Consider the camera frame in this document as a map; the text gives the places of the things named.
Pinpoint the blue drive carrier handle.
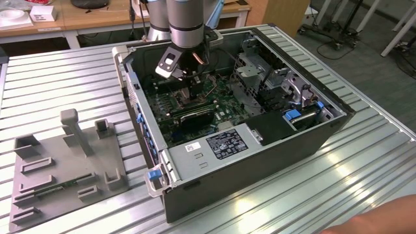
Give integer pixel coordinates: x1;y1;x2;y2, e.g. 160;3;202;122
281;109;301;122

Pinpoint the dark grey PC case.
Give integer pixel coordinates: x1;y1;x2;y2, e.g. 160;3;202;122
110;23;356;224

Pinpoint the white bowl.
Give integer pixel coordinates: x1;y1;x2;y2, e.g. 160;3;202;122
0;8;33;27

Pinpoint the wooden desk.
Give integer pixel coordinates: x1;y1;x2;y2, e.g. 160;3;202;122
0;0;253;49

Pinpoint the silver metal bracket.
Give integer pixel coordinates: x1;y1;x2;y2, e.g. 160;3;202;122
278;70;317;108

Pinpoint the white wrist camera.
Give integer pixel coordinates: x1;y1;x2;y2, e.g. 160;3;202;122
154;47;181;79

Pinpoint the black graphics card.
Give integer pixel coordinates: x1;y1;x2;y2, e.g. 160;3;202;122
168;107;216;132

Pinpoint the white table leg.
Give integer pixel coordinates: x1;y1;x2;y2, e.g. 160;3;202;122
380;20;416;58

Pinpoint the white cardboard box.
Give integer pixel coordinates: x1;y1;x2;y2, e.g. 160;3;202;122
28;6;58;22

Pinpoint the green motherboard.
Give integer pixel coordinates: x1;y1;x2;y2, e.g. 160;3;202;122
144;73;257;144

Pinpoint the black plastic shroud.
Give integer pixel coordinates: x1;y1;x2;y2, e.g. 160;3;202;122
245;113;300;147

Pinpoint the green RAM stick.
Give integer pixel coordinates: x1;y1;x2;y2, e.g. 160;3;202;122
33;179;80;197

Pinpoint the grey parts rack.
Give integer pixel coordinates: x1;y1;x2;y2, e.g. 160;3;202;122
8;108;130;232

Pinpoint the grey power supply unit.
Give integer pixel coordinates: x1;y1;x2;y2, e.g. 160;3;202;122
160;121;264;186

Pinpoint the metal drive cage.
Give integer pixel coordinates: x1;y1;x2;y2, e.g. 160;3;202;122
233;52;270;115

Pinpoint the black wheeled stand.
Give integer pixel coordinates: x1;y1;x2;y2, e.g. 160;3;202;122
297;0;364;51

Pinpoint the black round base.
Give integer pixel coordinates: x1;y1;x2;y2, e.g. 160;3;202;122
70;0;109;8

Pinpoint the black hanging cable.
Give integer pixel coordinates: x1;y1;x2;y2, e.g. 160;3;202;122
129;0;137;41

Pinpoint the wooden cabinet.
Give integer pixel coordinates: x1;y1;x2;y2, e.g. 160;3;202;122
246;0;309;39

